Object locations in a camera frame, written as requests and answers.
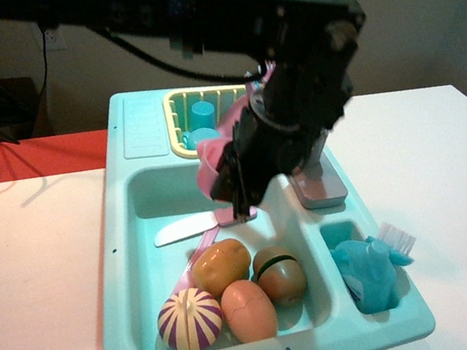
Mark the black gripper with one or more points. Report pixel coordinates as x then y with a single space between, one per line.
261 148

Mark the pink toy cup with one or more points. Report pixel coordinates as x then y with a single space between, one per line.
209 153

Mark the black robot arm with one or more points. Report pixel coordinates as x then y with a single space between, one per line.
310 43

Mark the blue toy cup lying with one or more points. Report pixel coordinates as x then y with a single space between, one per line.
192 139

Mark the blue toy cup upright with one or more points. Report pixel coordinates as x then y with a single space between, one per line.
202 115

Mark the teal toy sink unit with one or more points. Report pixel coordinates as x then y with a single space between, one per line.
147 186

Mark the pink toy spatula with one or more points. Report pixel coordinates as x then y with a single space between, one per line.
186 281

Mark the pink toy plate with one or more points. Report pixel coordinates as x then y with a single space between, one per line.
233 114

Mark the yellow toy potato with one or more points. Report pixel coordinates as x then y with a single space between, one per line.
223 263

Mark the grey toy faucet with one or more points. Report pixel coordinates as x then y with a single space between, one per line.
316 183

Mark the brown toy kiwi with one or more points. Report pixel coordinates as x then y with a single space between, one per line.
279 274

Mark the yellow dish rack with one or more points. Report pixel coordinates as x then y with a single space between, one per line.
177 104

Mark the blue toy plate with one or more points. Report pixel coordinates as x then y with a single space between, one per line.
254 87

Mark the pink toy fork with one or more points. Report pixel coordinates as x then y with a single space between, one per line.
269 68

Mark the toy cracked egg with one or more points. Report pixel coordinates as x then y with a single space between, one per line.
249 313

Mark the purple striped toy onion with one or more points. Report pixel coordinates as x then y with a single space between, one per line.
190 320

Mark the blue toy soap bottle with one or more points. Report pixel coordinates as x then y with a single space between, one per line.
367 271

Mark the blue dish brush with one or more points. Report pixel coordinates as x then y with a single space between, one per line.
399 242

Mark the red cloth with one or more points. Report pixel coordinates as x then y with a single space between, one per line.
53 155

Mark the white toy knife pink handle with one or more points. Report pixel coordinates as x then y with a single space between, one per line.
193 225

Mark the white wall outlet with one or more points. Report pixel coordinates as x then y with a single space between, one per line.
51 40

